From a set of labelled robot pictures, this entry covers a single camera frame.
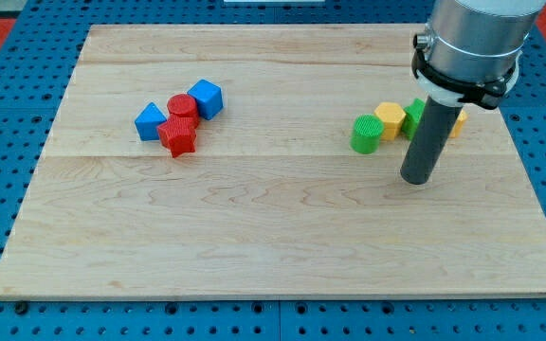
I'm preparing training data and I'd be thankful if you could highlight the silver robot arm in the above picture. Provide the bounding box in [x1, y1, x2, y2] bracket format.
[411, 0, 546, 110]

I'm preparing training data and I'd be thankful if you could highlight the blue cube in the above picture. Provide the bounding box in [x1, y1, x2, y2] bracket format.
[188, 80, 224, 120]

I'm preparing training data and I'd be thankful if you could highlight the yellow hexagon block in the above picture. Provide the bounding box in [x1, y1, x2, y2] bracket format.
[373, 102, 406, 141]

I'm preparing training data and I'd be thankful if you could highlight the wooden board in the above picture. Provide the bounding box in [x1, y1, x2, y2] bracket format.
[0, 24, 546, 301]

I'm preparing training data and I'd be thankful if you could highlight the red star block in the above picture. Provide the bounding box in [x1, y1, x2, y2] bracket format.
[156, 116, 196, 158]

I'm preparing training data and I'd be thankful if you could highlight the green cylinder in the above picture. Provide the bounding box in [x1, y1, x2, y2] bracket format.
[350, 115, 384, 154]

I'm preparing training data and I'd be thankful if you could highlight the red cylinder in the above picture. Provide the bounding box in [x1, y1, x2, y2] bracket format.
[167, 94, 200, 128]

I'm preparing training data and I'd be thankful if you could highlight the blue triangular prism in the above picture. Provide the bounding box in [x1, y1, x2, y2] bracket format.
[135, 102, 167, 141]

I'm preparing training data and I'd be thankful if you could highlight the green block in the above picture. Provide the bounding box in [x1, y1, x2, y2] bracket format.
[401, 99, 426, 140]

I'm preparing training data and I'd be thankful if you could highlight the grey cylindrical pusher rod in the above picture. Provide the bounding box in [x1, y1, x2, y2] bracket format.
[400, 98, 462, 185]

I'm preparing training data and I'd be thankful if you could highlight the yellow block behind rod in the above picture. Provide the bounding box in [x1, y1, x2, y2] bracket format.
[449, 110, 468, 138]

